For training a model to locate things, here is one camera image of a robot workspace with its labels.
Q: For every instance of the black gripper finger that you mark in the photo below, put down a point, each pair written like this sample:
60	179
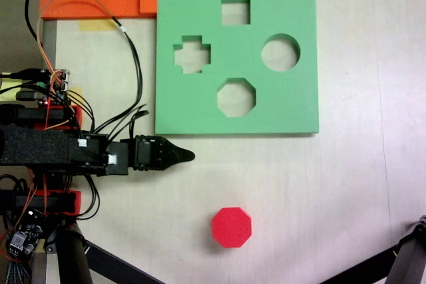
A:
173	154

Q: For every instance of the red octagonal pillar block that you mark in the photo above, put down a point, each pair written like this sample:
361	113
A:
232	225

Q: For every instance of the grey tripod leg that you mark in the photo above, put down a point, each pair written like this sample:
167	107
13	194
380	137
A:
409	250

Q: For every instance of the dark circuit board with capacitors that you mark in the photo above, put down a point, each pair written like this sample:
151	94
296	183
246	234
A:
23	234

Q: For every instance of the green shape sorting board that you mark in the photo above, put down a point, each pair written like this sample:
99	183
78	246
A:
283	107

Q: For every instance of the red printed base clamp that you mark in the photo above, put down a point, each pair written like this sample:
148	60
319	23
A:
78	114
77	202

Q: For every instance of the yellow sticky note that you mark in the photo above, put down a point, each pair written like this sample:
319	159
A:
10	86

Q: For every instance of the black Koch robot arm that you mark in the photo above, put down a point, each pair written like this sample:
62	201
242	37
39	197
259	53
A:
40	146

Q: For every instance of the black tripod leg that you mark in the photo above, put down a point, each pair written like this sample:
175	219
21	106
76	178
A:
71	257

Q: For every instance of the yellow tape strip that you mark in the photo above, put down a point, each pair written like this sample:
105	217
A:
96	25
77	92

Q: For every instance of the black tripod brace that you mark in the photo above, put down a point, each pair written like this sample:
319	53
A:
366	267
116	265

